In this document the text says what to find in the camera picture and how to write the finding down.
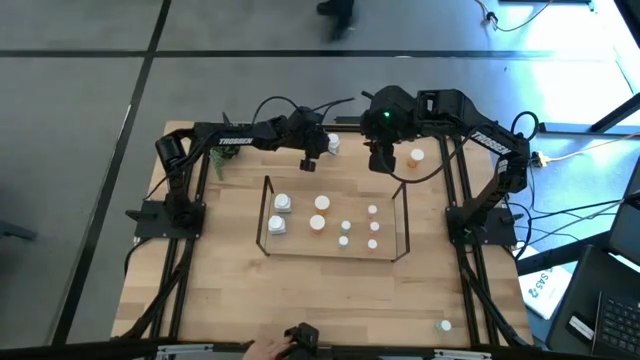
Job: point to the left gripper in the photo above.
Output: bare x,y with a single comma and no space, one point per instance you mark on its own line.
312,135

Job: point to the small pink vial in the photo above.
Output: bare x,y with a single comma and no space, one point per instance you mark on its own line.
374,226

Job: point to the green potted succulent plant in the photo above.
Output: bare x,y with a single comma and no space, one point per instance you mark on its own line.
220,157

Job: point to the black mount bar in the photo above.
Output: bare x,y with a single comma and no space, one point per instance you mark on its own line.
350,120

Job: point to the silver bracket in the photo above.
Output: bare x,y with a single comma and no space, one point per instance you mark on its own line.
462,354
185,348

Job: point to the dark monitor screen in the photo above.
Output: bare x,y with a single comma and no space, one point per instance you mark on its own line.
627,225

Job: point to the black table stand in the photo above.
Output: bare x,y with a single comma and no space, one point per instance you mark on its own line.
575,128

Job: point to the white printed box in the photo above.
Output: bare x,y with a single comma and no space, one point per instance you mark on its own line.
545,295

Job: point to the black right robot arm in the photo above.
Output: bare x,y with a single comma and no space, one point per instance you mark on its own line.
492,142

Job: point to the black floor stand foot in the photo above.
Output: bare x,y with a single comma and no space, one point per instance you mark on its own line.
15,231

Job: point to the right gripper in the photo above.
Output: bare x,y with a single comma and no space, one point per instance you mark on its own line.
387,125

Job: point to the white melatonin bottle blue label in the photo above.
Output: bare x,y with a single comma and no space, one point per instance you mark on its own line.
334,143
282,202
276,224

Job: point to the orange pill bottle white cap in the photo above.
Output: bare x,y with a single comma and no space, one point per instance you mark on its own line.
322,202
372,209
317,222
416,156

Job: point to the black aluminium table frame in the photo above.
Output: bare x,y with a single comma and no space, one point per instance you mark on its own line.
450,300

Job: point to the person's hand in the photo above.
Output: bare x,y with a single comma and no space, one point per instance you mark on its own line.
267,348

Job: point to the black keyboard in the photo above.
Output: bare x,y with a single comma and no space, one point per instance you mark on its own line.
620,325

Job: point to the black device white label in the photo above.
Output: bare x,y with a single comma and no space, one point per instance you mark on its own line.
580,327

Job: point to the black rig beam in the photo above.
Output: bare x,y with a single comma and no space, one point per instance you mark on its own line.
75,350

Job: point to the person's dark shoe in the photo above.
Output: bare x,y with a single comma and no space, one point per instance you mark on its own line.
330,7

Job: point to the black side desk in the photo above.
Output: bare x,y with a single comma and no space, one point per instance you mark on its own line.
585,280

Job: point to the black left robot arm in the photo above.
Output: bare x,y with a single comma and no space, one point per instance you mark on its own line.
235,141

